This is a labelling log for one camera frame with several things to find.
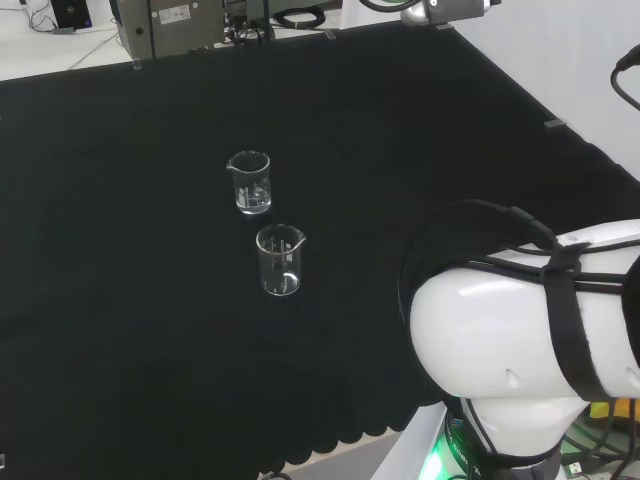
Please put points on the clear glass beaker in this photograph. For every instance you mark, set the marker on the clear glass beaker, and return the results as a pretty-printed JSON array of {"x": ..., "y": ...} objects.
[
  {"x": 280, "y": 285},
  {"x": 252, "y": 200}
]

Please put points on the clear cloth clip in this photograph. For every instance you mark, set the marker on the clear cloth clip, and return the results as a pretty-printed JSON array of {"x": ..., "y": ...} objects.
[
  {"x": 136, "y": 64},
  {"x": 554, "y": 124},
  {"x": 330, "y": 34}
]

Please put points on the black bench cloth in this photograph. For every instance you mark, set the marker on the black bench cloth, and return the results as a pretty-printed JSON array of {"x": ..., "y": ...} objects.
[{"x": 100, "y": 250}]

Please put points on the grey metal cabinet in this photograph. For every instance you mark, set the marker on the grey metal cabinet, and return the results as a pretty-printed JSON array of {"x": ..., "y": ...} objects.
[{"x": 170, "y": 30}]

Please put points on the black computer tower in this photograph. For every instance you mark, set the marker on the black computer tower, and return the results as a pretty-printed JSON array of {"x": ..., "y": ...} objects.
[{"x": 70, "y": 12}]

